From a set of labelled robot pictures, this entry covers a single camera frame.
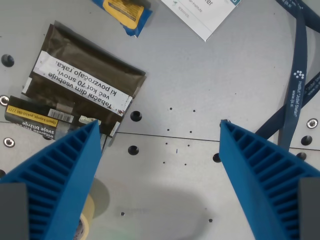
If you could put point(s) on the brown tobacco pouch with warning label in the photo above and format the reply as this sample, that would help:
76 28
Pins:
75 85

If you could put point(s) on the white paper leaflet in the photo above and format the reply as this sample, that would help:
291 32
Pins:
203 15

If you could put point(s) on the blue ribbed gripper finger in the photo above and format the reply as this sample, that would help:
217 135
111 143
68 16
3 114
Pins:
62 170
260 172

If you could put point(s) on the yellow masking tape roll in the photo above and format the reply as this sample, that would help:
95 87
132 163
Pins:
87 215

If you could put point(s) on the blue bag with yellow label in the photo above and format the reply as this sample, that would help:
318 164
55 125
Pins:
126 13

